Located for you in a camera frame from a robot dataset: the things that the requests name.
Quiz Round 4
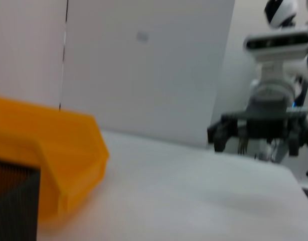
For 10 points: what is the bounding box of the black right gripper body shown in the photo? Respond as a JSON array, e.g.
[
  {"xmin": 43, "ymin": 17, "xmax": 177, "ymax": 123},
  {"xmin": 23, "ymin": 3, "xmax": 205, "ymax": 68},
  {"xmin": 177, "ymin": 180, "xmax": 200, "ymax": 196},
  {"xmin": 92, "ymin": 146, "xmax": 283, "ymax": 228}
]
[{"xmin": 220, "ymin": 106, "xmax": 308, "ymax": 141}]

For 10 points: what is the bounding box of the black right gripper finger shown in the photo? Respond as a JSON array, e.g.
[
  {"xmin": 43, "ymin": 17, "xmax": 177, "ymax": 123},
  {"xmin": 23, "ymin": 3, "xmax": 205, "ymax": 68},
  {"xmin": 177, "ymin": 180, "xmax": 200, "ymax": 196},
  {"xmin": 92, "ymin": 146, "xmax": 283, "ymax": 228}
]
[
  {"xmin": 287, "ymin": 122, "xmax": 308, "ymax": 157},
  {"xmin": 206, "ymin": 119, "xmax": 234, "ymax": 153}
]

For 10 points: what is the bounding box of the black mesh pen holder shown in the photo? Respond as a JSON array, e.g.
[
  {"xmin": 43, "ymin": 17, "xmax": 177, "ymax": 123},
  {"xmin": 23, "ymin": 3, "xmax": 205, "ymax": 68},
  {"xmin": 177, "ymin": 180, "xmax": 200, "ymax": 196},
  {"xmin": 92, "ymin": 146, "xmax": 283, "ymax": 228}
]
[{"xmin": 0, "ymin": 160, "xmax": 42, "ymax": 241}]

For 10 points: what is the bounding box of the white black robot head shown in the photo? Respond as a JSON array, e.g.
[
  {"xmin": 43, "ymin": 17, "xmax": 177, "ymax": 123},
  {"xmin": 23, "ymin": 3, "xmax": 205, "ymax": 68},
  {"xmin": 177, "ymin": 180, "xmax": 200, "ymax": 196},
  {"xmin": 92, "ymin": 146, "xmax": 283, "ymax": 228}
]
[{"xmin": 263, "ymin": 0, "xmax": 299, "ymax": 29}]

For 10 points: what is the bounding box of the yellow plastic bin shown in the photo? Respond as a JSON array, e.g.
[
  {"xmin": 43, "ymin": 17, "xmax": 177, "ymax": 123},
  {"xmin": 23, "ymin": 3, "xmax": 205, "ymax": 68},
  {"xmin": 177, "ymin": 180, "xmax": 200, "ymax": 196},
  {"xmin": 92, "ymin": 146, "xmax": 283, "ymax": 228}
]
[{"xmin": 0, "ymin": 96, "xmax": 110, "ymax": 224}]

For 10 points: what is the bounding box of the white head camera bar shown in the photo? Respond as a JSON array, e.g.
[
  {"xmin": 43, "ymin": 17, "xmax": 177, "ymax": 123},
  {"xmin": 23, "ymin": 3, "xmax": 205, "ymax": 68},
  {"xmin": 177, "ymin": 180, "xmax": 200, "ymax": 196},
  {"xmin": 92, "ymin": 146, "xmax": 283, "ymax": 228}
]
[{"xmin": 243, "ymin": 25, "xmax": 308, "ymax": 61}]

